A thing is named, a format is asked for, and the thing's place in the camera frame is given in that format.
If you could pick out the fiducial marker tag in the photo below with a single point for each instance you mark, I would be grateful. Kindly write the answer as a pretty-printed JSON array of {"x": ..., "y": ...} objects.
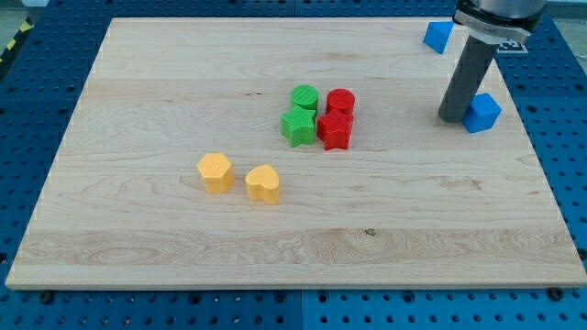
[{"x": 512, "y": 47}]

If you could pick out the green cylinder block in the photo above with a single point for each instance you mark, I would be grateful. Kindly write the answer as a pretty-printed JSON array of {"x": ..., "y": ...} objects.
[{"x": 305, "y": 96}]

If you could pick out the green star block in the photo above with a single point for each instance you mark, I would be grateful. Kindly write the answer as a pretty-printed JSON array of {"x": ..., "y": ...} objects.
[{"x": 298, "y": 126}]

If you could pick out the yellow heart block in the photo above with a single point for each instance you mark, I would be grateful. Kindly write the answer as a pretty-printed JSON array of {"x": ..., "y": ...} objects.
[{"x": 263, "y": 184}]

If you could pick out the yellow hexagon block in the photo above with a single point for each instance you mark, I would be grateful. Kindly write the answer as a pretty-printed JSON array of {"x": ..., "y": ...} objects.
[{"x": 216, "y": 172}]

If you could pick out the red star block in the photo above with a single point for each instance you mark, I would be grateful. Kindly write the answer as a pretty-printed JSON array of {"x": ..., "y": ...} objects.
[{"x": 335, "y": 129}]

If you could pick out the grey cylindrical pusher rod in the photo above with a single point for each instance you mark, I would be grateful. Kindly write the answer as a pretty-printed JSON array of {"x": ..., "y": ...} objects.
[{"x": 467, "y": 77}]

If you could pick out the wooden board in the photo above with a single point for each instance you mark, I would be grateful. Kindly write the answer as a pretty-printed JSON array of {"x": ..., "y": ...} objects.
[{"x": 413, "y": 203}]

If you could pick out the blue cube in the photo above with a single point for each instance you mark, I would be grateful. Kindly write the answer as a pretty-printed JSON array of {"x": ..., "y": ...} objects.
[{"x": 482, "y": 113}]

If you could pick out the red cylinder block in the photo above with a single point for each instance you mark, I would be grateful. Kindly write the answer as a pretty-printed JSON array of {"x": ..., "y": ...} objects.
[{"x": 342, "y": 100}]

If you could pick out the blue triangular prism block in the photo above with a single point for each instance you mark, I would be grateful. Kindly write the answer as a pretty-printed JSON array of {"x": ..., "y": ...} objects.
[{"x": 437, "y": 35}]

